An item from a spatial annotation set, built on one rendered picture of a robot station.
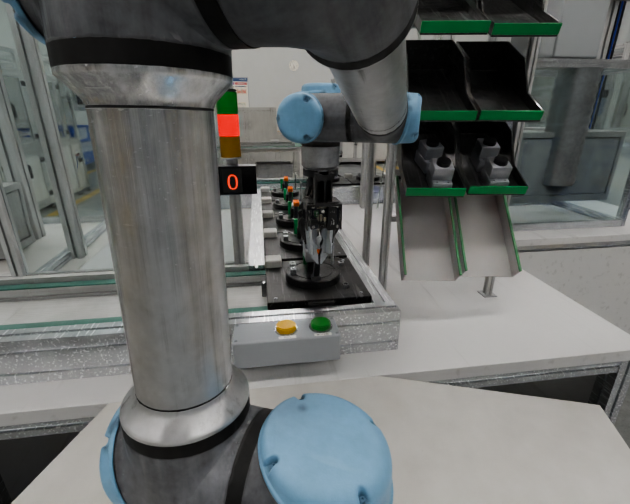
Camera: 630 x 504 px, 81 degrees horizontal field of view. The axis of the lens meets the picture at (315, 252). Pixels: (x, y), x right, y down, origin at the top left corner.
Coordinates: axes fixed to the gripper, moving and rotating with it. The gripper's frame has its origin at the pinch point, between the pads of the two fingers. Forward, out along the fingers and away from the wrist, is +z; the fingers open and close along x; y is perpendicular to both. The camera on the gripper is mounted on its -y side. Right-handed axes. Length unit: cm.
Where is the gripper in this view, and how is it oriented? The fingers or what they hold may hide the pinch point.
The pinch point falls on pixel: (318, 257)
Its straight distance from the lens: 83.4
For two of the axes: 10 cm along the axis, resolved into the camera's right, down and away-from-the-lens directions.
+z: 0.0, 9.3, 3.6
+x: 9.9, -0.5, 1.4
